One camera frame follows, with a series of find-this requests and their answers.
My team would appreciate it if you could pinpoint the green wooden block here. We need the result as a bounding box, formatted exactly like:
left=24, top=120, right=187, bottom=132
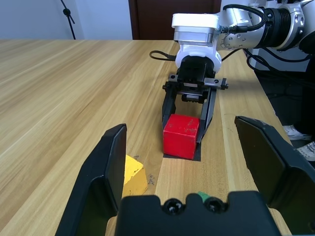
left=196, top=191, right=210, bottom=202

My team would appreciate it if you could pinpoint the black tripod stand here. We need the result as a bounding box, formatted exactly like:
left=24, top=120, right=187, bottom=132
left=60, top=0, right=77, bottom=40

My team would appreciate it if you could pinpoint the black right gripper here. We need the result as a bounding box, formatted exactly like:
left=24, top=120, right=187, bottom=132
left=161, top=56, right=229, bottom=144

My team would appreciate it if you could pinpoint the white sneaker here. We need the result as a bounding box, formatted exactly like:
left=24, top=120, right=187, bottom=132
left=283, top=124, right=312, bottom=141
left=296, top=141, right=315, bottom=162

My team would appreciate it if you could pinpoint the thick black right wrist cable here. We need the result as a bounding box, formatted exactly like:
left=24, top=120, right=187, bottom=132
left=149, top=50, right=178, bottom=61

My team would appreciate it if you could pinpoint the yellow wooden block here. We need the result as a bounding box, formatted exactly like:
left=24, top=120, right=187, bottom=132
left=122, top=154, right=149, bottom=197

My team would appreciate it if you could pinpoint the dark brown door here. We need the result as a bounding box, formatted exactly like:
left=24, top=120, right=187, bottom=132
left=128, top=0, right=222, bottom=41

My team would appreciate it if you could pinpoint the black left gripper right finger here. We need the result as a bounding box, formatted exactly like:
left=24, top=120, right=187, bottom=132
left=234, top=116, right=315, bottom=236

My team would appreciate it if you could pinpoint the red wooden block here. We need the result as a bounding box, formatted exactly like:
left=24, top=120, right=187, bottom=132
left=162, top=114, right=200, bottom=160

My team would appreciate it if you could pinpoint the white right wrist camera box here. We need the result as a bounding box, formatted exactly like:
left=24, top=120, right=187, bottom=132
left=171, top=13, right=223, bottom=74

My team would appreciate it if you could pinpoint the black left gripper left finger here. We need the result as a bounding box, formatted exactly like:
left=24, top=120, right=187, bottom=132
left=54, top=123, right=127, bottom=236

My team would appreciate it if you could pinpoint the black trouser leg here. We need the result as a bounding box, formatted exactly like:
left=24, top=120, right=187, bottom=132
left=294, top=58, right=315, bottom=135

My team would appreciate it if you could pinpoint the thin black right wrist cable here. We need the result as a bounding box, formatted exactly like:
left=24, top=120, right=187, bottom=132
left=222, top=5, right=268, bottom=33

